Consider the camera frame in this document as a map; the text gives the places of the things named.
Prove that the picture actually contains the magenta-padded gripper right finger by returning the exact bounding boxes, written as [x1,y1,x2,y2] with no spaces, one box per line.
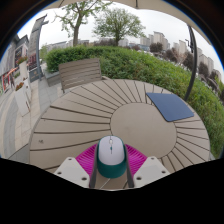
[123,143,171,189]

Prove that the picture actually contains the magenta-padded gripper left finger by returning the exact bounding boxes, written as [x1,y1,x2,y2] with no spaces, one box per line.
[53,143,100,189]

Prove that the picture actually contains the white and teal computer mouse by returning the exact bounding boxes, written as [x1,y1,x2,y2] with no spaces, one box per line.
[96,135,128,179]

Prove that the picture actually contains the blue mouse pad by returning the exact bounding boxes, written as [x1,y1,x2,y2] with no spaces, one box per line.
[145,92,195,123]

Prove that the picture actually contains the white planter with orange flowers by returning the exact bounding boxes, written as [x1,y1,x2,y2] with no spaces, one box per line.
[13,81,32,117]

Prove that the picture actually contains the grey slatted wooden chair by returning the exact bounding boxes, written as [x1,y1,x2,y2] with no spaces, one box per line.
[58,58,108,94]

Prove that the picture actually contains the white planter with green plants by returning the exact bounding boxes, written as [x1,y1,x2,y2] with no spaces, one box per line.
[16,56,30,81]

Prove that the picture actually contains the black curved umbrella pole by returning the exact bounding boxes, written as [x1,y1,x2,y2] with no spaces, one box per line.
[184,25,198,102]

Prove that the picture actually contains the tall grey sign pylon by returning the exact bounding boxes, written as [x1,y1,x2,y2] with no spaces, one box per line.
[27,14,49,83]

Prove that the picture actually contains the thin leaning tree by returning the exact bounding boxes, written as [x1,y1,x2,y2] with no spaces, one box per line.
[54,1,113,48]

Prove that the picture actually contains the round leafy tree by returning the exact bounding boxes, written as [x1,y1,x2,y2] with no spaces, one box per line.
[93,8,146,46]

